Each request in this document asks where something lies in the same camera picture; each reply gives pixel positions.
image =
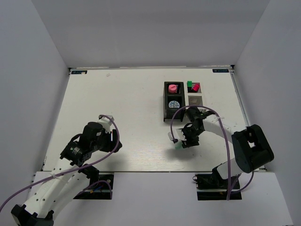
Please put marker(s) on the blue table label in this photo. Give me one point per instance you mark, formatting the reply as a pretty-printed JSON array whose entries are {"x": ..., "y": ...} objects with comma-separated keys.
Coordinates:
[
  {"x": 79, "y": 72},
  {"x": 220, "y": 71}
]

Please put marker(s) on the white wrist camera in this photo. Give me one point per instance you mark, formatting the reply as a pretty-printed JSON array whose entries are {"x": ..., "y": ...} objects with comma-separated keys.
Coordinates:
[
  {"x": 106, "y": 122},
  {"x": 176, "y": 135}
]

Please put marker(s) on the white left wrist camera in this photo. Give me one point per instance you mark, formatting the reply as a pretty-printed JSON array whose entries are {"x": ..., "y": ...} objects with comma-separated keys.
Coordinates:
[{"x": 106, "y": 122}]

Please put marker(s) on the white slotted organizer container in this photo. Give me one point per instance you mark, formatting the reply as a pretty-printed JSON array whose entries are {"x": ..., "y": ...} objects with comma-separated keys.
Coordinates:
[{"x": 195, "y": 99}]

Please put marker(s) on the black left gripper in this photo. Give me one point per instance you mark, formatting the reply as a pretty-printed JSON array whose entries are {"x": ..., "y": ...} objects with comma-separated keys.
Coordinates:
[{"x": 111, "y": 143}]

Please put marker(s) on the right blue table label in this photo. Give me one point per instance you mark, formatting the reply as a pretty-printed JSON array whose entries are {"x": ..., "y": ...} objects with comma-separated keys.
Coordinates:
[{"x": 220, "y": 71}]

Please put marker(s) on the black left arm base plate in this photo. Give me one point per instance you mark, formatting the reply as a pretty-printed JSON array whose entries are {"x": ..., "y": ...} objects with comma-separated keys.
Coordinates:
[{"x": 98, "y": 189}]

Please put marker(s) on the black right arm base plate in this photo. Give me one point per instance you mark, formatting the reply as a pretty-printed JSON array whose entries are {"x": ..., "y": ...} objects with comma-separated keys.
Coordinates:
[{"x": 209, "y": 188}]

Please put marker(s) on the black organizer container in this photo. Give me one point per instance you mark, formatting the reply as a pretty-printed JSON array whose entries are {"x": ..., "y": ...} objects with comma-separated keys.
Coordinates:
[{"x": 167, "y": 112}]

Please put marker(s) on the green cap black highlighter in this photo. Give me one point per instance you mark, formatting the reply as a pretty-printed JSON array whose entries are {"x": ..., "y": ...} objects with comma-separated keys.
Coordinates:
[{"x": 189, "y": 84}]

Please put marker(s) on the left blue table label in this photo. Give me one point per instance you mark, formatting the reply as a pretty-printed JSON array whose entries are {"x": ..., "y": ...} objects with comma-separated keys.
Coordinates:
[{"x": 79, "y": 72}]

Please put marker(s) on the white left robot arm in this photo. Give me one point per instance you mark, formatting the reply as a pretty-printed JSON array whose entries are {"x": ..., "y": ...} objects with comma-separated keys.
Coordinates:
[{"x": 71, "y": 175}]

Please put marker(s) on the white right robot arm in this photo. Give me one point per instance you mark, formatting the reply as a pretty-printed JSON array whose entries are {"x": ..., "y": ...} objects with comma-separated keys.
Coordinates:
[{"x": 250, "y": 146}]

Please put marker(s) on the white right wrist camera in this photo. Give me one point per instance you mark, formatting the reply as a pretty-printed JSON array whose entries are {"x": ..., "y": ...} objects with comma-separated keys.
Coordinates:
[{"x": 176, "y": 135}]

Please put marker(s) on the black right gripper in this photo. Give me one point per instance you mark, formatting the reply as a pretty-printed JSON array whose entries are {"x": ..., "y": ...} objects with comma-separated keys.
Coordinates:
[{"x": 189, "y": 142}]

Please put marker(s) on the pink cap black highlighter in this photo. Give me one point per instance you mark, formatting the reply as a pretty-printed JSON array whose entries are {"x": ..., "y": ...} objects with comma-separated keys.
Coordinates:
[{"x": 195, "y": 88}]

